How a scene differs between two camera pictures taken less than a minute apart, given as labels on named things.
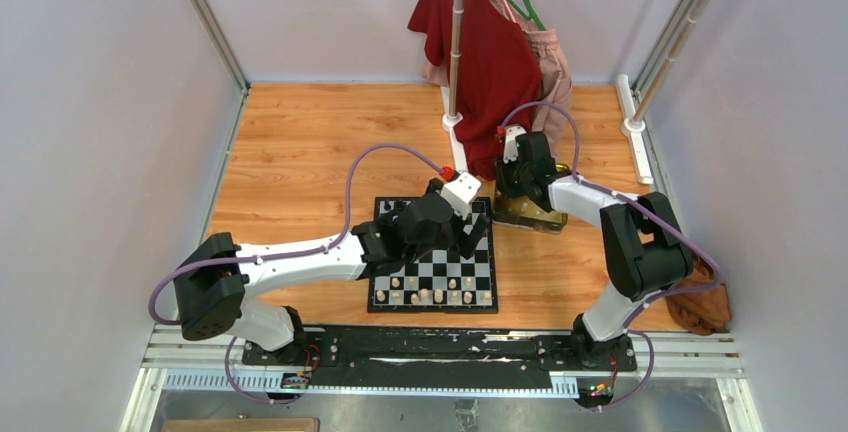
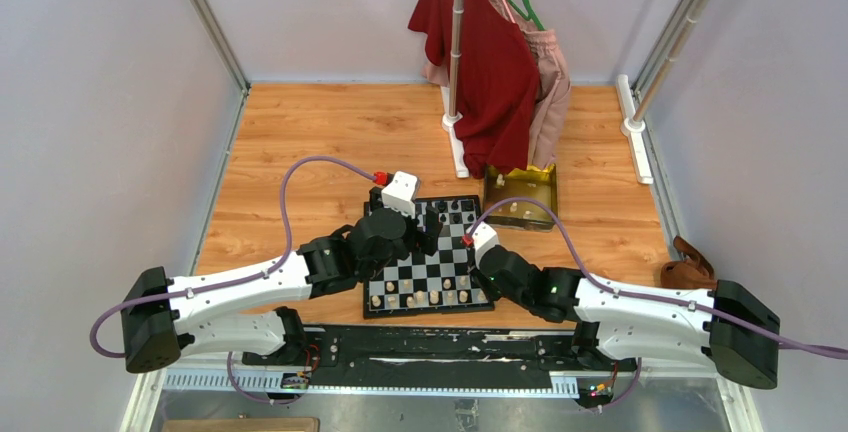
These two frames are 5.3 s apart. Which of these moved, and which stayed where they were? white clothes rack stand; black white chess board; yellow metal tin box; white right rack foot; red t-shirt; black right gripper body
Moved: yellow metal tin box; black right gripper body
Stayed: black white chess board; white right rack foot; red t-shirt; white clothes rack stand
